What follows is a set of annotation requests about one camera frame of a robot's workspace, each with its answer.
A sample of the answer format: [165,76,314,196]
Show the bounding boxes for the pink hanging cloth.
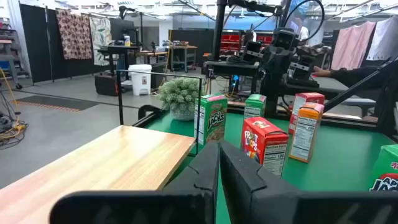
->
[330,21,377,72]

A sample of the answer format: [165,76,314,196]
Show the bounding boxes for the grey metal rack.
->
[0,18,22,90]

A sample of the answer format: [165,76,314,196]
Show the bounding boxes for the red storage bins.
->
[220,32,274,55]

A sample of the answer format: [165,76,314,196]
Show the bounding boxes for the black case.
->
[94,73,119,96]

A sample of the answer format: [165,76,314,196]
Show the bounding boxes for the white leaf print curtain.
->
[89,16,113,67]

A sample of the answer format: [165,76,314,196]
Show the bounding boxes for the wooden shelf black metal frame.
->
[0,68,203,224]

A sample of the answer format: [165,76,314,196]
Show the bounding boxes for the brown floral curtain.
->
[55,9,93,60]

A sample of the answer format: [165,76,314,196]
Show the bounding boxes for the wooden workbench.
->
[169,45,198,73]

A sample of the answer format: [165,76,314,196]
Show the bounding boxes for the Froot Loops red cereal box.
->
[241,116,290,179]
[287,91,326,135]

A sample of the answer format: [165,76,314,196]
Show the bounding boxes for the black room divider panel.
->
[19,2,113,84]

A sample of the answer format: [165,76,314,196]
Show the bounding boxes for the green table mat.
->
[143,109,398,224]

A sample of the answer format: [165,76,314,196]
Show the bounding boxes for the person's forearm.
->
[329,65,386,88]

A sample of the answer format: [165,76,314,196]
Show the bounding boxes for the black computer monitor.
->
[109,17,137,43]

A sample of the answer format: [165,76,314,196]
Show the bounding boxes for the black work table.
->
[203,60,259,77]

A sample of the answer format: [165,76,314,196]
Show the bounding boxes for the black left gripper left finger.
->
[49,140,221,224]

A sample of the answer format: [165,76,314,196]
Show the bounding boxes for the black floor mat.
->
[15,95,100,113]

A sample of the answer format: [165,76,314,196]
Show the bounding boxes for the black standing desk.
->
[96,44,141,82]

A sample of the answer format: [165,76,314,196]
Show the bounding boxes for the white hanging cloth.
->
[366,15,398,62]

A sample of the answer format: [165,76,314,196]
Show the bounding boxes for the Frosted Mini Wheats orange box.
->
[288,102,325,164]

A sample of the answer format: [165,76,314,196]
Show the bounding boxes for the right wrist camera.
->
[272,27,298,50]

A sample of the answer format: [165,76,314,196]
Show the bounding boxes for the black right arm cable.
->
[281,0,326,43]

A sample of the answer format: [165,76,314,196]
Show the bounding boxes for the Apple Jacks green cereal box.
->
[243,93,267,121]
[368,143,398,192]
[193,92,229,152]

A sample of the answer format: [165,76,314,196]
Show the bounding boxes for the black overhead frame beam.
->
[212,0,293,63]

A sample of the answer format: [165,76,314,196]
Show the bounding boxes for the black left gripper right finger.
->
[219,139,398,224]

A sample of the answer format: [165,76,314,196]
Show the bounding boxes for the green plant in white pot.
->
[157,77,203,122]

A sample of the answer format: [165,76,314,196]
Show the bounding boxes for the white trash bin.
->
[127,63,153,96]

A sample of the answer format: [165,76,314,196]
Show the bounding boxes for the person's hand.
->
[312,66,333,78]

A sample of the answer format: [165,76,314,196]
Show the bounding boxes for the yellow floor cable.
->
[0,67,29,150]

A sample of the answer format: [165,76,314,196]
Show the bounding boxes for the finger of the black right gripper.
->
[264,46,279,75]
[277,46,292,75]

